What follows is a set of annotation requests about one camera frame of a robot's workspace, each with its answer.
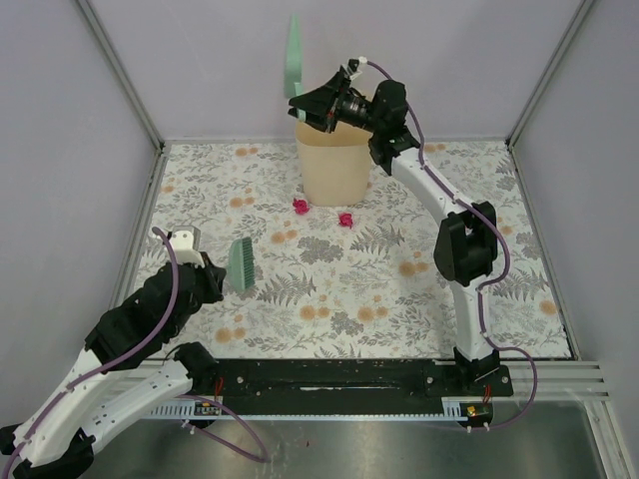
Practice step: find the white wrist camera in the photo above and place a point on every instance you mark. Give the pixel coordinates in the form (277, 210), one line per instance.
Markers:
(185, 242)
(353, 67)

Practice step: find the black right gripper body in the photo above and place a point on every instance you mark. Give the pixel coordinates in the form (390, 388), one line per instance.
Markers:
(349, 109)

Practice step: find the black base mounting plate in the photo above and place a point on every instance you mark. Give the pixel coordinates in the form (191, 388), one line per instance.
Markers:
(424, 377)

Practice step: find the floral table cloth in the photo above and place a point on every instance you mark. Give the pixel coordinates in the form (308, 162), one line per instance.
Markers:
(369, 290)

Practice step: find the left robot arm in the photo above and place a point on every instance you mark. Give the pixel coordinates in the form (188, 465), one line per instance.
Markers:
(79, 420)

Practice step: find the pink paper scrap right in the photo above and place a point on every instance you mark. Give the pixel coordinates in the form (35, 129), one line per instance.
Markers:
(346, 220)

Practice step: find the pink paper scrap by bin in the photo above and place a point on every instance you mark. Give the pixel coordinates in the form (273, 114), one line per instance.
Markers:
(301, 207)

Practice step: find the beige waste bin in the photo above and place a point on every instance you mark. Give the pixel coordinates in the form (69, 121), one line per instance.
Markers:
(335, 166)

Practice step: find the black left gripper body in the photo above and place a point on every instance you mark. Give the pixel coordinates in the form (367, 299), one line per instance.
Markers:
(208, 289)

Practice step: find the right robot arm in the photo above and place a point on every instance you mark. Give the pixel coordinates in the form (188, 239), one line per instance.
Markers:
(466, 243)

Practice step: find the green hand brush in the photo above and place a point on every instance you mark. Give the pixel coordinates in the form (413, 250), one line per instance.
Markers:
(241, 268)

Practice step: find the slotted cable duct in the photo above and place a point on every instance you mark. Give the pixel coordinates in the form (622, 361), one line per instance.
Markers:
(366, 407)

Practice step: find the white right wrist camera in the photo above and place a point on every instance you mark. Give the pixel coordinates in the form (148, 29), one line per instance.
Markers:
(353, 67)

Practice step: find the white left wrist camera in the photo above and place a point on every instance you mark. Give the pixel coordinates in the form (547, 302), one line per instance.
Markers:
(185, 242)

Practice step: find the green dustpan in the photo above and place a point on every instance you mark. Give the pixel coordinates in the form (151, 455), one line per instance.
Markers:
(293, 71)

